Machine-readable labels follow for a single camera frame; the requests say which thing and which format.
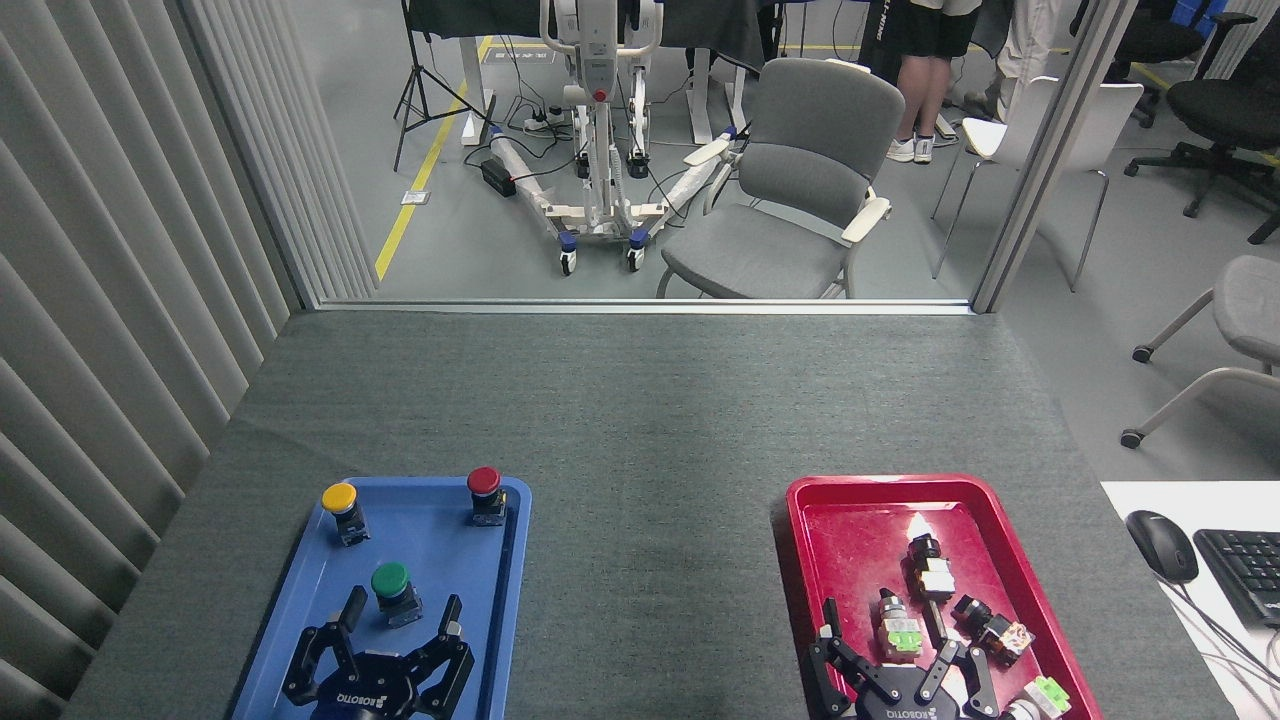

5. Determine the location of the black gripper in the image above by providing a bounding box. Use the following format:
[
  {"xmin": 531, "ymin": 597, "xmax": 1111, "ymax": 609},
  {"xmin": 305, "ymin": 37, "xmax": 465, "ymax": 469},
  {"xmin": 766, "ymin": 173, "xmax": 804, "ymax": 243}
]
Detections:
[
  {"xmin": 808, "ymin": 598, "xmax": 1001, "ymax": 720},
  {"xmin": 282, "ymin": 585, "xmax": 476, "ymax": 720}
]

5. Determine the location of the green push button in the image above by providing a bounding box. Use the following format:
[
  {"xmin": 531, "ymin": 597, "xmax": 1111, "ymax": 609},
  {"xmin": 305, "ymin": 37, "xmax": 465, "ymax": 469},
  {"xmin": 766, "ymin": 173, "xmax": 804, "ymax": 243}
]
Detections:
[{"xmin": 370, "ymin": 561, "xmax": 424, "ymax": 629}]

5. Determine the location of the yellow push button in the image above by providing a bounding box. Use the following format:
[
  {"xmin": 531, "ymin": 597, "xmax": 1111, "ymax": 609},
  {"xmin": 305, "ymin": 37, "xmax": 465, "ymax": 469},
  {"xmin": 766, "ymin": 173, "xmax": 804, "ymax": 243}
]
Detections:
[{"xmin": 320, "ymin": 482, "xmax": 371, "ymax": 547}]

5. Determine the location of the red push button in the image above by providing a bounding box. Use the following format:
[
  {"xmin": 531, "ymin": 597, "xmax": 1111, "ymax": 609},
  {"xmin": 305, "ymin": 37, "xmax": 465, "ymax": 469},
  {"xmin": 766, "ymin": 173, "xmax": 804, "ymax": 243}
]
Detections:
[{"xmin": 466, "ymin": 466, "xmax": 508, "ymax": 528}]

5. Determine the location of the blue plastic tray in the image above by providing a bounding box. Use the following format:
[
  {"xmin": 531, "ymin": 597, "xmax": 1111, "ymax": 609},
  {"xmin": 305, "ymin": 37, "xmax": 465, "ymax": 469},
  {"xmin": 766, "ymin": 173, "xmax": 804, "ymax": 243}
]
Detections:
[{"xmin": 230, "ymin": 476, "xmax": 533, "ymax": 720}]

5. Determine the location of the red plastic tray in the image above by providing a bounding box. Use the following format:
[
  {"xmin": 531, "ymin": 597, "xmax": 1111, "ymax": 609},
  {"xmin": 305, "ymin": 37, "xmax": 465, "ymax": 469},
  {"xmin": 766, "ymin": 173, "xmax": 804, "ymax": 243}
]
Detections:
[{"xmin": 785, "ymin": 474, "xmax": 1104, "ymax": 720}]

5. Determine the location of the black computer mouse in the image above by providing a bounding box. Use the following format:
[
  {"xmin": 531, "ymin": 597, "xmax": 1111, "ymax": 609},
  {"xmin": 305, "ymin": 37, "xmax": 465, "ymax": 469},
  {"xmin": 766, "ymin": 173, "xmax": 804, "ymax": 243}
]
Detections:
[{"xmin": 1126, "ymin": 510, "xmax": 1199, "ymax": 584}]

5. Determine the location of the white desk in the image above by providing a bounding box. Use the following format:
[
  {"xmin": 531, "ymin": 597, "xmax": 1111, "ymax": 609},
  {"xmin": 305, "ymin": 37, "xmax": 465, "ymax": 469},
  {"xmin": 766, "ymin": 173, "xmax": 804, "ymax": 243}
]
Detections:
[{"xmin": 1100, "ymin": 480, "xmax": 1280, "ymax": 720}]

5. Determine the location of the black keyboard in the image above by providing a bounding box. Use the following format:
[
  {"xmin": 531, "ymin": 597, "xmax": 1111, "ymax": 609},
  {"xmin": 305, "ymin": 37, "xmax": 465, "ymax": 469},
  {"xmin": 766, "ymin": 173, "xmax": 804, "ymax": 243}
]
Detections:
[{"xmin": 1193, "ymin": 528, "xmax": 1280, "ymax": 629}]

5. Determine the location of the grey chair on castors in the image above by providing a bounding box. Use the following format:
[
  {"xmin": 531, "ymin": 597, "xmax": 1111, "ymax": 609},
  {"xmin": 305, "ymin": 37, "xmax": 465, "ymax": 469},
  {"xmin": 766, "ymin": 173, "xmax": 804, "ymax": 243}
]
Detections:
[{"xmin": 1120, "ymin": 255, "xmax": 1280, "ymax": 449}]

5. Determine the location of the grey armchair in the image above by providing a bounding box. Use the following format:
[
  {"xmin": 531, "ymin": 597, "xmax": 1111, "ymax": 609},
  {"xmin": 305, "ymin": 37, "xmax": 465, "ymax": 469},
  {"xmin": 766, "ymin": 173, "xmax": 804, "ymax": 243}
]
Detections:
[{"xmin": 655, "ymin": 57, "xmax": 906, "ymax": 299}]

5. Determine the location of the white desk leg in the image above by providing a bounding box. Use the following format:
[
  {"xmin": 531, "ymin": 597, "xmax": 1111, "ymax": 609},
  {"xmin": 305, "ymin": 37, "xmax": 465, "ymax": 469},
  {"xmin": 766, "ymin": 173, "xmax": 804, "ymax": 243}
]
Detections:
[
  {"xmin": 460, "ymin": 35, "xmax": 496, "ymax": 147},
  {"xmin": 688, "ymin": 48, "xmax": 746, "ymax": 146}
]

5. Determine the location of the white plastic chair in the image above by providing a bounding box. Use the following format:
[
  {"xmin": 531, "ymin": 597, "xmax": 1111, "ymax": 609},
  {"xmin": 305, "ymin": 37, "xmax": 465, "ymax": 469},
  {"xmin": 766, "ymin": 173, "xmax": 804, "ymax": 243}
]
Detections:
[{"xmin": 930, "ymin": 75, "xmax": 1144, "ymax": 293}]

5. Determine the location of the person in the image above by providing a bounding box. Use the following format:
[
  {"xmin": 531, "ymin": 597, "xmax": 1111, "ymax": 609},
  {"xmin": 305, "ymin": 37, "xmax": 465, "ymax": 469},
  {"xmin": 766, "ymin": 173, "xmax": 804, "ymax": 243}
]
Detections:
[
  {"xmin": 965, "ymin": 0, "xmax": 1061, "ymax": 123},
  {"xmin": 885, "ymin": 0, "xmax": 986, "ymax": 164}
]

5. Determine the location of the black tripod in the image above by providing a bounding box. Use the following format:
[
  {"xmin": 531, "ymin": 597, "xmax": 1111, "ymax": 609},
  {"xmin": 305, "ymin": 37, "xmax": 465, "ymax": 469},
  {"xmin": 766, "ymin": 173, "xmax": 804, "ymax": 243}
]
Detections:
[{"xmin": 393, "ymin": 0, "xmax": 496, "ymax": 173}]

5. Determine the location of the white stand on wheels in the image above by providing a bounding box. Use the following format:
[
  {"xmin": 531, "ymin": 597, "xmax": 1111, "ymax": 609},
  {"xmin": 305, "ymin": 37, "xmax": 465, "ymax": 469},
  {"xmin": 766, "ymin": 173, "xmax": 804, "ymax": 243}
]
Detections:
[{"xmin": 490, "ymin": 0, "xmax": 746, "ymax": 276}]

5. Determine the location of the black office chair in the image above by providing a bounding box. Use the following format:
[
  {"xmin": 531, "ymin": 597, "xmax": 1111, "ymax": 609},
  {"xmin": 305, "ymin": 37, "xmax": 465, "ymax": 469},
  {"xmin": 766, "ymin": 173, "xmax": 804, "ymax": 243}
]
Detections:
[
  {"xmin": 1123, "ymin": 12, "xmax": 1280, "ymax": 246},
  {"xmin": 1070, "ymin": 0, "xmax": 1213, "ymax": 129}
]

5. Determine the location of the table with black cloth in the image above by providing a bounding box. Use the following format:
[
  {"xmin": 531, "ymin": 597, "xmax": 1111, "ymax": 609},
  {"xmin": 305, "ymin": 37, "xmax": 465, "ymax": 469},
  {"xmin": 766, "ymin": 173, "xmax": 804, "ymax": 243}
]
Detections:
[{"xmin": 405, "ymin": 0, "xmax": 791, "ymax": 73}]

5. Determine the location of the blue crate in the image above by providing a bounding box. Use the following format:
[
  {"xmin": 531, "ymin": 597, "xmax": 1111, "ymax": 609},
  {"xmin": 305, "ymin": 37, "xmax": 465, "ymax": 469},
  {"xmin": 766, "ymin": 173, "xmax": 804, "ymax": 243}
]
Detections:
[{"xmin": 1170, "ymin": 0, "xmax": 1233, "ymax": 31}]

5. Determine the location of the silver switch green block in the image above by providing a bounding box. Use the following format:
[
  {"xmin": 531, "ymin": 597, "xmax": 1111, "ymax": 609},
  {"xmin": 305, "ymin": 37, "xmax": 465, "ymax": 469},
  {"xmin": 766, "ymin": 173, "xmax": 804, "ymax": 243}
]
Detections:
[{"xmin": 877, "ymin": 588, "xmax": 926, "ymax": 663}]

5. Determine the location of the black switch orange white block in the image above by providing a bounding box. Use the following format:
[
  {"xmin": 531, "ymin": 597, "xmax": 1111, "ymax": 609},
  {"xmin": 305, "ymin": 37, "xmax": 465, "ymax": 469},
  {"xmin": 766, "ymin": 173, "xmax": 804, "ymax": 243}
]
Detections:
[{"xmin": 951, "ymin": 595, "xmax": 1036, "ymax": 667}]

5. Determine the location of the black knob switch white block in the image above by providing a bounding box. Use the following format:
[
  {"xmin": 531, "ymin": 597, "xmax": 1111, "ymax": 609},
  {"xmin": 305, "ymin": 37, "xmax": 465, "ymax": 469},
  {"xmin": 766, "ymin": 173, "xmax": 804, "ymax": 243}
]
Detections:
[{"xmin": 905, "ymin": 534, "xmax": 956, "ymax": 602}]

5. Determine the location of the white green switch block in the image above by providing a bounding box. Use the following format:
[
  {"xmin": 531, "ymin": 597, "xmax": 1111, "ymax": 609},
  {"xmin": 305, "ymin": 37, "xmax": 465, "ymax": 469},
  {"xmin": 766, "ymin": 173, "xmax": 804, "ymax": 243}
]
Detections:
[{"xmin": 1003, "ymin": 676, "xmax": 1072, "ymax": 720}]

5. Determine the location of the grey mouse cable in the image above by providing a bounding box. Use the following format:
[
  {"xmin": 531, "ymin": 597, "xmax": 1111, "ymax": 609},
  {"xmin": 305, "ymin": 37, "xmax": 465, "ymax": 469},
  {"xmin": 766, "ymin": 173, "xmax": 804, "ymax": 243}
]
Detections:
[{"xmin": 1168, "ymin": 578, "xmax": 1280, "ymax": 693}]

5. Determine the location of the silver table rail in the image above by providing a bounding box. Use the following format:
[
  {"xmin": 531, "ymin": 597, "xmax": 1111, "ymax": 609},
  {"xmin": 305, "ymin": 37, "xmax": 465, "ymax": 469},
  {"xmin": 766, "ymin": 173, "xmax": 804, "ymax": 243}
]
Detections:
[{"xmin": 315, "ymin": 298, "xmax": 976, "ymax": 317}]

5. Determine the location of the silver ribbed post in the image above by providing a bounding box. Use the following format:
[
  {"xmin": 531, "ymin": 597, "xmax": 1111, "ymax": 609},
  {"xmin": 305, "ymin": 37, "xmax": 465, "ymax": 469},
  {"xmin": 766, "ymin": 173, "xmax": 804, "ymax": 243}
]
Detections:
[{"xmin": 175, "ymin": 0, "xmax": 379, "ymax": 311}]

